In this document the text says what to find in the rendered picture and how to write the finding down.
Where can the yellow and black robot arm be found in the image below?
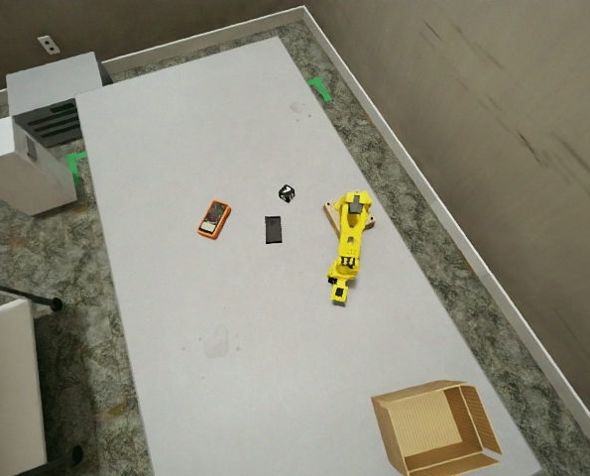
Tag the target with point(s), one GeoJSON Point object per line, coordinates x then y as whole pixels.
{"type": "Point", "coordinates": [351, 213]}

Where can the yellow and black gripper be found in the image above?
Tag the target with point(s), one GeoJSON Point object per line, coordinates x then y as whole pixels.
{"type": "Point", "coordinates": [339, 291]}

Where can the orange digital multimeter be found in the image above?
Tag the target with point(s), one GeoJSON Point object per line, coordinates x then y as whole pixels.
{"type": "Point", "coordinates": [213, 219]}

